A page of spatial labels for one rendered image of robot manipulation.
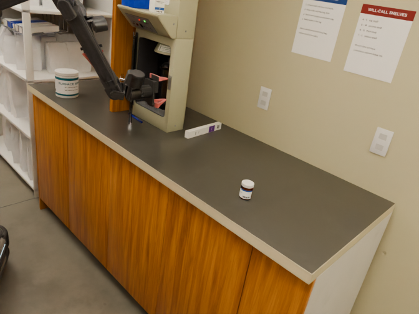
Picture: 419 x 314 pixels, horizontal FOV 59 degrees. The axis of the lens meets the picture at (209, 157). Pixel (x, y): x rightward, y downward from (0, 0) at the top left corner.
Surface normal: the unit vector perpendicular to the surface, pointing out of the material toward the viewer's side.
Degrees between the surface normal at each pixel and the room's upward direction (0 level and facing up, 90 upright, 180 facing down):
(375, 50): 90
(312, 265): 0
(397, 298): 90
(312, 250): 1
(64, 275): 0
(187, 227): 90
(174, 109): 90
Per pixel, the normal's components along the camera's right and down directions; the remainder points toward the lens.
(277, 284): -0.70, 0.21
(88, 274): 0.14, -0.90
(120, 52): 0.70, 0.39
